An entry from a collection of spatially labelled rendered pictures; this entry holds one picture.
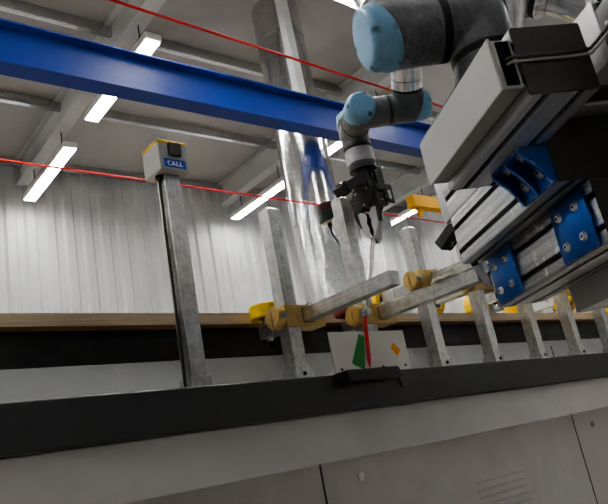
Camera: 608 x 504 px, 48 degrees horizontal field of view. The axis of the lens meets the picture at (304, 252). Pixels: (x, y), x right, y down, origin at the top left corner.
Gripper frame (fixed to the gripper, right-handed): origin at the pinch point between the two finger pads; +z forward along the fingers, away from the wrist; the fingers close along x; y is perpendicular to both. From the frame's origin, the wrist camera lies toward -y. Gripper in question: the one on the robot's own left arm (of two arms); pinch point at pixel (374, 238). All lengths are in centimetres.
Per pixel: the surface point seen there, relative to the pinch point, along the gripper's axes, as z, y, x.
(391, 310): 18.3, 0.9, 1.2
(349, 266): 4.7, -3.0, 7.8
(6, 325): 12, -82, 23
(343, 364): 29.3, -15.2, 5.3
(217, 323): 13.6, -34.4, 23.8
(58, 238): -280, 221, 718
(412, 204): -144, 364, 256
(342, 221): -7.2, -2.5, 7.0
